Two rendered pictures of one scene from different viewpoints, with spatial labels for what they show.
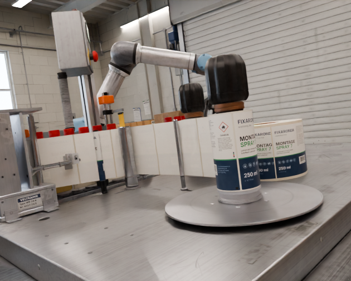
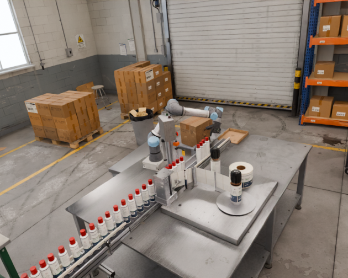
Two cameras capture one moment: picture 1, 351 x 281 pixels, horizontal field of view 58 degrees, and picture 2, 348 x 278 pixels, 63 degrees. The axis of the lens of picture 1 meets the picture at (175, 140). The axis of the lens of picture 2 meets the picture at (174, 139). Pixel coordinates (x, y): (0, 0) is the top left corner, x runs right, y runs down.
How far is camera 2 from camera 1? 1.75 m
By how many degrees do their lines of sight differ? 23
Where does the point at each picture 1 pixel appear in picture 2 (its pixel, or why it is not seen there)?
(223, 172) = (233, 198)
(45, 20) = not seen: outside the picture
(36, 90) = (38, 30)
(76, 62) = (171, 138)
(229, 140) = (236, 192)
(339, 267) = (257, 223)
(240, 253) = (240, 223)
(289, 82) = (244, 43)
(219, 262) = (237, 225)
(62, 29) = (167, 127)
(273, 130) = (244, 175)
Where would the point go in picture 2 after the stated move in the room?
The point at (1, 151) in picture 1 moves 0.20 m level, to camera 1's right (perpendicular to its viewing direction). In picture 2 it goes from (167, 188) to (191, 184)
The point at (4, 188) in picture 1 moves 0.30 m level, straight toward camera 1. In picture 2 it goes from (167, 197) to (192, 215)
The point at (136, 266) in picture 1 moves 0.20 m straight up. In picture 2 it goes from (221, 226) to (221, 204)
